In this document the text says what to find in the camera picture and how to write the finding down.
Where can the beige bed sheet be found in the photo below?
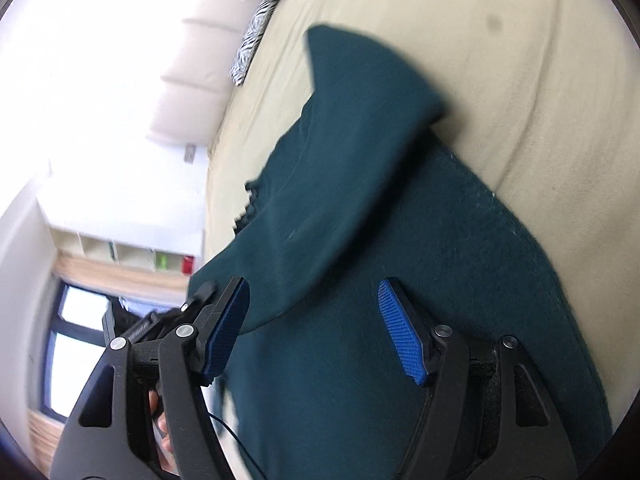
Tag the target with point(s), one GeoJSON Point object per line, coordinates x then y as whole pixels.
{"type": "Point", "coordinates": [544, 108]}

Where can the zebra print pillow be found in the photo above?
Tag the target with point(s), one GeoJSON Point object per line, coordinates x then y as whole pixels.
{"type": "Point", "coordinates": [251, 40]}

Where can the beige padded headboard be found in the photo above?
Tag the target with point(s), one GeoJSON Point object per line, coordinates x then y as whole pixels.
{"type": "Point", "coordinates": [195, 85]}

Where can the beige curtain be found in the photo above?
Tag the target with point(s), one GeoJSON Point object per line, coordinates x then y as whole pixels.
{"type": "Point", "coordinates": [160, 287]}

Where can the dark green knit garment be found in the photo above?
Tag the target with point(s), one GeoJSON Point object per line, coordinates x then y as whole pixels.
{"type": "Point", "coordinates": [359, 189]}

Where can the person's left hand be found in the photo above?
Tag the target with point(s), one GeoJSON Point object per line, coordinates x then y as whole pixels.
{"type": "Point", "coordinates": [161, 436]}

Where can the black framed window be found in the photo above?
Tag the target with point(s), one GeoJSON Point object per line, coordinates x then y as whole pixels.
{"type": "Point", "coordinates": [73, 345]}

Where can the wall switch plate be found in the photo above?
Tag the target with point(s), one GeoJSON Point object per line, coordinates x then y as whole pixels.
{"type": "Point", "coordinates": [189, 153]}

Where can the red box on shelf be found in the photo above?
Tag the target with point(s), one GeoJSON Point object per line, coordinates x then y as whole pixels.
{"type": "Point", "coordinates": [187, 265]}

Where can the white wall shelf unit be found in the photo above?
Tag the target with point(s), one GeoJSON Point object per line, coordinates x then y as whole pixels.
{"type": "Point", "coordinates": [98, 249]}

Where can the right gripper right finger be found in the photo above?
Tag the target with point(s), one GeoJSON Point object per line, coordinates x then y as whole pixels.
{"type": "Point", "coordinates": [487, 413]}

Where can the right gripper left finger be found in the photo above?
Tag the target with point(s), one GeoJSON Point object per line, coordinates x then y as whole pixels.
{"type": "Point", "coordinates": [109, 433]}

